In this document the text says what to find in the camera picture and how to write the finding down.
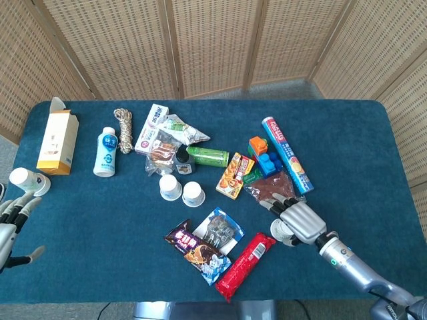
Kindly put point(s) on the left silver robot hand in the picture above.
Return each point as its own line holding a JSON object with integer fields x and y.
{"x": 8, "y": 233}

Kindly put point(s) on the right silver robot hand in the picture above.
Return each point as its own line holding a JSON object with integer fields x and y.
{"x": 302, "y": 221}

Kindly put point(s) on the green leaf paper cup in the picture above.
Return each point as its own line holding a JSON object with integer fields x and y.
{"x": 277, "y": 230}

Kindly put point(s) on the blue flower paper cup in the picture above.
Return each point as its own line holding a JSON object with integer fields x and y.
{"x": 169, "y": 188}
{"x": 193, "y": 194}

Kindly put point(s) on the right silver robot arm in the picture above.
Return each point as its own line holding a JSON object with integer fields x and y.
{"x": 353, "y": 266}

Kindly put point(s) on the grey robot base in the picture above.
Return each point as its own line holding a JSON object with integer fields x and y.
{"x": 200, "y": 311}

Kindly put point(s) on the lying white paper cup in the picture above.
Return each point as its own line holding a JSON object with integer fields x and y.
{"x": 28, "y": 181}

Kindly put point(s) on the clear bag brown contents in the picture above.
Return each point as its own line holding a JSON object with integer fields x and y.
{"x": 270, "y": 186}

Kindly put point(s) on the blue tube of crisps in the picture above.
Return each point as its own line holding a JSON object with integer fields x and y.
{"x": 290, "y": 156}

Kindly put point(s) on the colourful toy brick assembly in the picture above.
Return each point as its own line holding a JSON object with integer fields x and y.
{"x": 267, "y": 163}

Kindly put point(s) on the red biscuit pack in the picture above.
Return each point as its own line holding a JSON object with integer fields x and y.
{"x": 247, "y": 266}

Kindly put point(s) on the yellow curry box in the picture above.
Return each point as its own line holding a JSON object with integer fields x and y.
{"x": 233, "y": 176}

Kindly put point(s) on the blue correction tape pack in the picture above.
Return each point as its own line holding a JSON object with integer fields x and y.
{"x": 220, "y": 226}

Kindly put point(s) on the blue table cloth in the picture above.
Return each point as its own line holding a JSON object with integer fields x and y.
{"x": 100, "y": 253}

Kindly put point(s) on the yellow white carton box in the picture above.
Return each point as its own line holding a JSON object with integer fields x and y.
{"x": 56, "y": 143}

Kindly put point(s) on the brown chocolate snack pack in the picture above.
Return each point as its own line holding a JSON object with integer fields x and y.
{"x": 197, "y": 250}

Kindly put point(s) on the green drink can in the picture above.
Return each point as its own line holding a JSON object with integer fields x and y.
{"x": 210, "y": 156}

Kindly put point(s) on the white blue milk bottle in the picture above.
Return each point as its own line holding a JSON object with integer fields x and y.
{"x": 105, "y": 153}

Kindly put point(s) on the dark sauce bottle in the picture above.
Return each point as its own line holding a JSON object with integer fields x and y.
{"x": 183, "y": 163}

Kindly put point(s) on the silver green snack bag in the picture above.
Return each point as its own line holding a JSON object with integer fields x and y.
{"x": 187, "y": 131}

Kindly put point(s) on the clear bag brown pastry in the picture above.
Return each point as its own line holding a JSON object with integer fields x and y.
{"x": 161, "y": 155}

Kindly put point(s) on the white pink toothpaste box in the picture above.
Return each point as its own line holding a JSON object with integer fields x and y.
{"x": 148, "y": 133}

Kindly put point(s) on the woven wooden folding screen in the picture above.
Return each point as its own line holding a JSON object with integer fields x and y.
{"x": 213, "y": 43}

